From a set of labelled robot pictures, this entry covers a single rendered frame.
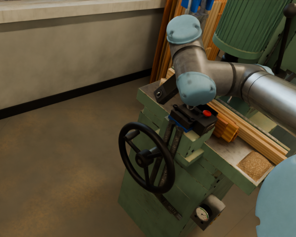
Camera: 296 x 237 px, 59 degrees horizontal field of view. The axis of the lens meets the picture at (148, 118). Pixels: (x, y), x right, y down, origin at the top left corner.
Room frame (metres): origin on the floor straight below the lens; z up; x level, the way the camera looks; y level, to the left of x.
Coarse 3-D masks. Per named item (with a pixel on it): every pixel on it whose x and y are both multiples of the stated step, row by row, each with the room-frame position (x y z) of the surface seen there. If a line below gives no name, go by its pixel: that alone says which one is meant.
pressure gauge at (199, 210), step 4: (200, 204) 0.61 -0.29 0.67; (204, 204) 0.60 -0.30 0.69; (196, 208) 0.58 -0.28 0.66; (200, 208) 0.58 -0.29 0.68; (204, 208) 0.58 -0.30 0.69; (208, 208) 0.58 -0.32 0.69; (196, 212) 0.58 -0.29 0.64; (200, 212) 0.58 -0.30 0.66; (204, 212) 0.57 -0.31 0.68; (208, 212) 0.57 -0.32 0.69; (200, 216) 0.57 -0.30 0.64; (204, 216) 0.56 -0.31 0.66; (208, 216) 0.55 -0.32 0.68; (204, 220) 0.56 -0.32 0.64
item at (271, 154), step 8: (224, 112) 0.87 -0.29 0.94; (240, 128) 0.80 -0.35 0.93; (240, 136) 0.79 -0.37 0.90; (248, 136) 0.78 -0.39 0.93; (256, 136) 0.78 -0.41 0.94; (256, 144) 0.75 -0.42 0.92; (264, 144) 0.74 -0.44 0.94; (264, 152) 0.73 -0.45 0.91; (272, 152) 0.72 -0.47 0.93; (272, 160) 0.71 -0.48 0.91; (280, 160) 0.70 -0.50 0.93
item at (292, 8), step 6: (288, 6) 0.72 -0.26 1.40; (294, 6) 0.71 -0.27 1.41; (288, 12) 0.71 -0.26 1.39; (294, 12) 0.71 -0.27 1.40; (288, 18) 0.73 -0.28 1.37; (288, 24) 0.75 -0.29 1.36; (288, 30) 0.76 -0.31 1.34; (282, 36) 0.79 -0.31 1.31; (282, 42) 0.80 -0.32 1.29; (282, 48) 0.81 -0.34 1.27; (282, 54) 0.83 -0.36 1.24; (276, 66) 0.89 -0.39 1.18; (276, 72) 0.91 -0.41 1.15; (282, 72) 0.92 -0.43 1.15; (282, 78) 0.92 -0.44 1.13
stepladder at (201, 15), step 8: (184, 0) 1.78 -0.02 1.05; (192, 0) 1.74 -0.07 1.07; (200, 0) 1.74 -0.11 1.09; (208, 0) 1.86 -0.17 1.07; (192, 8) 1.73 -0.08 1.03; (200, 8) 1.87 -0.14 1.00; (208, 8) 1.84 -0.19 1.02; (200, 16) 1.77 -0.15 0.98; (208, 16) 1.84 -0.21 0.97; (200, 24) 1.84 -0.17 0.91
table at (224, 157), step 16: (160, 80) 1.03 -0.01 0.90; (144, 96) 0.90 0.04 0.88; (176, 96) 0.94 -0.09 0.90; (160, 112) 0.84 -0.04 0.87; (208, 144) 0.70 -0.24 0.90; (224, 144) 0.73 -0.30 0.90; (240, 144) 0.75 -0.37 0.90; (192, 160) 0.64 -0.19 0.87; (208, 160) 0.68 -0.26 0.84; (224, 160) 0.65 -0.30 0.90; (240, 160) 0.67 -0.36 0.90; (240, 176) 0.61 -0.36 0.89
